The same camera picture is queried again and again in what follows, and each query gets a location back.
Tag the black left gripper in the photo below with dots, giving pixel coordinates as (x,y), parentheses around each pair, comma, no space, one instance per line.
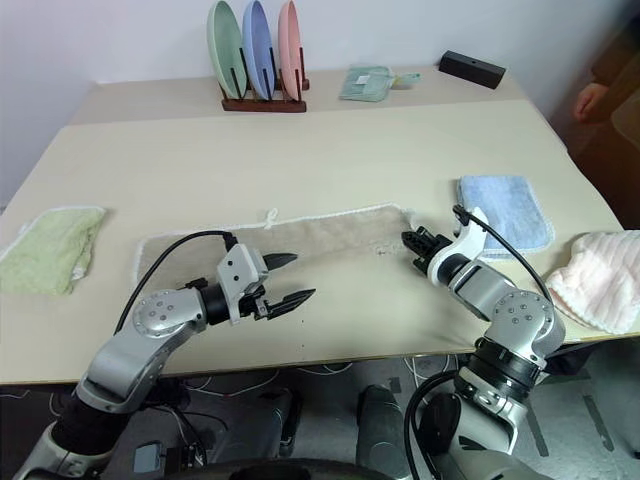
(255,305)

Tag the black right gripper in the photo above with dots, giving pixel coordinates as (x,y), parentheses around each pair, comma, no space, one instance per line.
(434,242)

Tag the beige towel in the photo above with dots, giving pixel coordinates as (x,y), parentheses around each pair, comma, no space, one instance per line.
(325,235)

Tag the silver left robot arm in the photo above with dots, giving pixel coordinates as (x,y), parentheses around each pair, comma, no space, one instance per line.
(160,315)

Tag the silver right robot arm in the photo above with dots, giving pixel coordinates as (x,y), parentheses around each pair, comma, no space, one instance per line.
(525,315)

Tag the light blue towel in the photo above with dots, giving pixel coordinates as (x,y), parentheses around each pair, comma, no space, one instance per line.
(505,205)

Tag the teal folded towel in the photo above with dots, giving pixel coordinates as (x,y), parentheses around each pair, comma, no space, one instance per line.
(365,82)

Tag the pink towel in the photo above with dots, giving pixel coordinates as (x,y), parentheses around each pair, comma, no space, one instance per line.
(600,280)

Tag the light green towel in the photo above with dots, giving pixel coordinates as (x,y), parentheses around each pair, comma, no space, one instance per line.
(45,250)

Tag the person bare hand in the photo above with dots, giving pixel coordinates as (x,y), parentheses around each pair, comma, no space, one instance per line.
(591,100)

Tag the dark rounded shape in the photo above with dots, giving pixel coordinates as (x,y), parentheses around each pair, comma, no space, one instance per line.
(382,425)
(287,422)

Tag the dark wooden plate rack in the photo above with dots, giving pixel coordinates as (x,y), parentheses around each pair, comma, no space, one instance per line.
(265,106)

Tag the black rectangular box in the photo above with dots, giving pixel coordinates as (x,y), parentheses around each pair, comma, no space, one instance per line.
(472,67)

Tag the small grey screen device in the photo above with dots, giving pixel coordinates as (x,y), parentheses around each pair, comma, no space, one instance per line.
(149,457)

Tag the pink plate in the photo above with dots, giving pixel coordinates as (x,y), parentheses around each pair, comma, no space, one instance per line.
(288,40)

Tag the blue plate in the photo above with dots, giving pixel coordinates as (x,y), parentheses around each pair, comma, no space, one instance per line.
(257,40)

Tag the green plate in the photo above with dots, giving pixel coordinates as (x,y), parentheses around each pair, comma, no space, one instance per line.
(222,45)

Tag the person brown clothing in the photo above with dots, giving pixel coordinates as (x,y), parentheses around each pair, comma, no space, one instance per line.
(622,75)

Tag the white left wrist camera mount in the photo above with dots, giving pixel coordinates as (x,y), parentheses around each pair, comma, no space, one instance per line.
(239,267)

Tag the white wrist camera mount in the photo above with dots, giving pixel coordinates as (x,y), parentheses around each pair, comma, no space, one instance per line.
(239,267)
(470,241)

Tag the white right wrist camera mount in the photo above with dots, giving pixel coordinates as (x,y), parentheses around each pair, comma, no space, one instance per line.
(470,241)

